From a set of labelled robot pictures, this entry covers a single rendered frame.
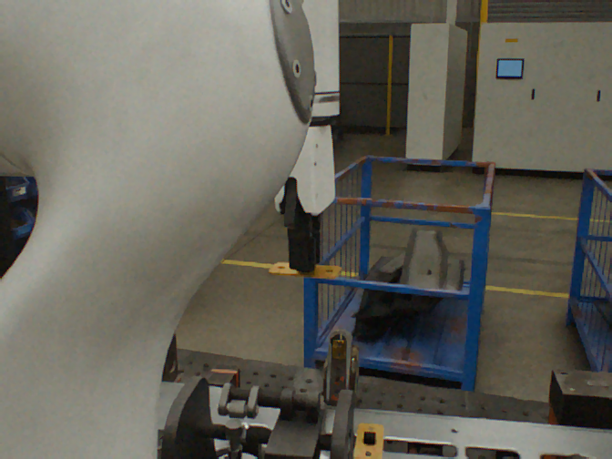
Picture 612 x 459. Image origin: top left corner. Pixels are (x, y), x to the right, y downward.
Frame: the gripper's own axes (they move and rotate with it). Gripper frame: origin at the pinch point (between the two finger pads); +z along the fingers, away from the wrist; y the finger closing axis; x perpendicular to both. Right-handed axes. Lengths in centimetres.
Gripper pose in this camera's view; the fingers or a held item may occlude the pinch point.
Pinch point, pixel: (304, 249)
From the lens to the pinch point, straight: 71.9
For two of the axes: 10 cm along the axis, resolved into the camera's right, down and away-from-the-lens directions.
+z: 0.2, 9.7, 2.6
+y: 2.7, -2.5, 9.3
